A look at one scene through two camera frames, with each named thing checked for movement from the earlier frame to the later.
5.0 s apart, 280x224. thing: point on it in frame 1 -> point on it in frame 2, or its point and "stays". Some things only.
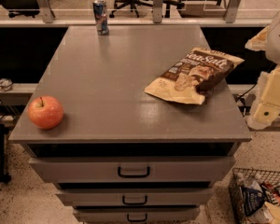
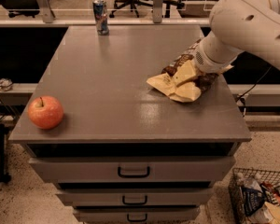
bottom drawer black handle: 136,220 stays
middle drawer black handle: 134,203 stays
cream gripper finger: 259,42 -> 228,67
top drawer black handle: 140,175 stays
